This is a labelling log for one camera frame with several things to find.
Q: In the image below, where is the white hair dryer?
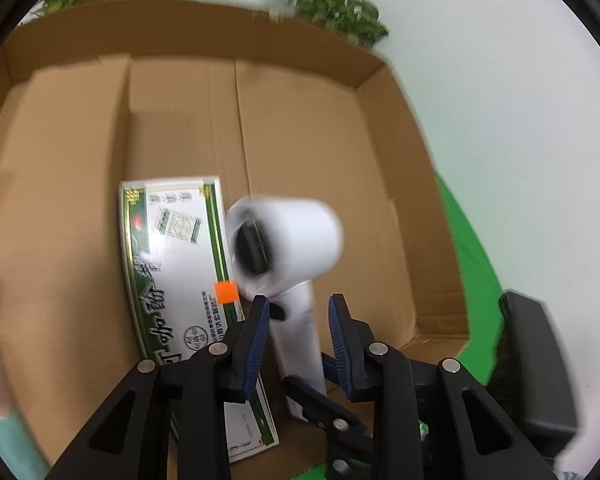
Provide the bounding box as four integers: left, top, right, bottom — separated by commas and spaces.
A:
225, 195, 343, 394

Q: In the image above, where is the large open cardboard tray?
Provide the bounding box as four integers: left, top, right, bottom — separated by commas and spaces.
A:
0, 0, 468, 461

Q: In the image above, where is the green white medicine box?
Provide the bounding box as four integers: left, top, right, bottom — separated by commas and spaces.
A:
118, 174, 281, 463

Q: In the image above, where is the right potted green plant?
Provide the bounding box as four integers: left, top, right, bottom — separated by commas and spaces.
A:
287, 0, 389, 48

